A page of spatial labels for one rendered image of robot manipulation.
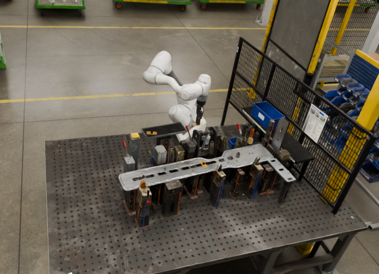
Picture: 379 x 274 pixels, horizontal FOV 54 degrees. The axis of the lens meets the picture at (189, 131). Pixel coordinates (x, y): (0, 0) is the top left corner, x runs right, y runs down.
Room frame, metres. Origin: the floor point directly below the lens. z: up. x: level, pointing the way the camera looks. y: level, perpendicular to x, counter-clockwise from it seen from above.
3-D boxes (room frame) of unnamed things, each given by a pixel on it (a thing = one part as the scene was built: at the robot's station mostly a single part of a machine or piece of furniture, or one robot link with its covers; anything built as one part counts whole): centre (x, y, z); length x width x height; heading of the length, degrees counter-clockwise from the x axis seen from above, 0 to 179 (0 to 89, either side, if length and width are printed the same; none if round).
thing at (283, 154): (2.64, -0.86, 0.88); 0.08 x 0.08 x 0.36; 31
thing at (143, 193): (1.91, 0.25, 0.88); 0.15 x 0.11 x 0.36; 31
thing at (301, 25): (4.97, -1.18, 1.00); 1.34 x 0.14 x 2.00; 24
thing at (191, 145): (2.52, -0.03, 0.89); 0.13 x 0.11 x 0.38; 31
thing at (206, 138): (2.60, -0.14, 0.94); 0.18 x 0.13 x 0.49; 121
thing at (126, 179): (2.36, -0.15, 1.00); 1.38 x 0.22 x 0.02; 121
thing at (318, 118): (2.81, -1.08, 1.30); 0.23 x 0.02 x 0.31; 31
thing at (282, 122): (2.74, -0.79, 1.17); 0.12 x 0.01 x 0.34; 31
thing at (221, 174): (2.25, -0.30, 0.87); 0.12 x 0.09 x 0.35; 31
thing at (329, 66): (5.09, -1.56, 0.65); 1.00 x 0.50 x 1.30; 24
